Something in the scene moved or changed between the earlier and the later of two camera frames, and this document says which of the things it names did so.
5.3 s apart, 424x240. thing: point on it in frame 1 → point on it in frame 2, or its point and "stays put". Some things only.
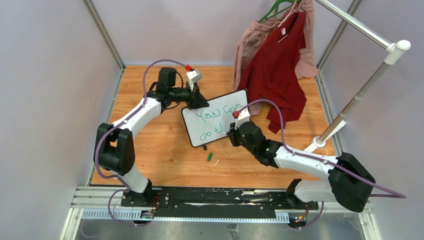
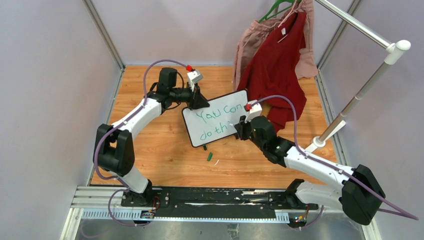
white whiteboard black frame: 205,124 stays put
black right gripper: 234,134 → 241,127
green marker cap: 209,156 stays put
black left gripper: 196,100 stays put
